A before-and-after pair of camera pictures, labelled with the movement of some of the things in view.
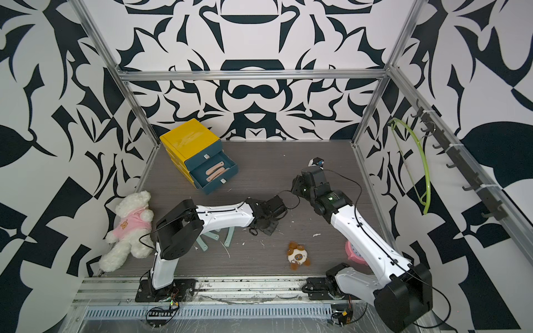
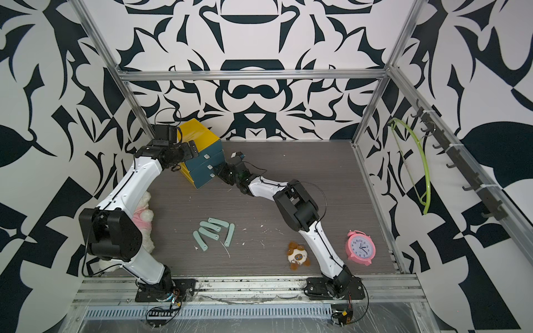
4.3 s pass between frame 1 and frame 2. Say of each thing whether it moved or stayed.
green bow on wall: stayed
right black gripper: moved
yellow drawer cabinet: stayed
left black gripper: moved
